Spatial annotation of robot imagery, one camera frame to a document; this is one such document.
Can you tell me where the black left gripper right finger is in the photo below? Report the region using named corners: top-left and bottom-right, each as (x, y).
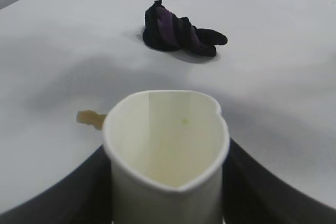
top-left (222, 136), bottom-right (336, 224)

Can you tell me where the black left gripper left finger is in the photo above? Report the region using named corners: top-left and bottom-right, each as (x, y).
top-left (0, 144), bottom-right (114, 224)

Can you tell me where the white paper cup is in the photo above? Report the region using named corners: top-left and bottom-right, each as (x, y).
top-left (102, 89), bottom-right (232, 224)

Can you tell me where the black purple striped cloth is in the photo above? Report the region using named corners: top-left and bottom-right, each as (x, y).
top-left (142, 0), bottom-right (228, 58)

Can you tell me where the brown liquid spill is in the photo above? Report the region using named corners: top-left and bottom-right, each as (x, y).
top-left (76, 109), bottom-right (109, 132)

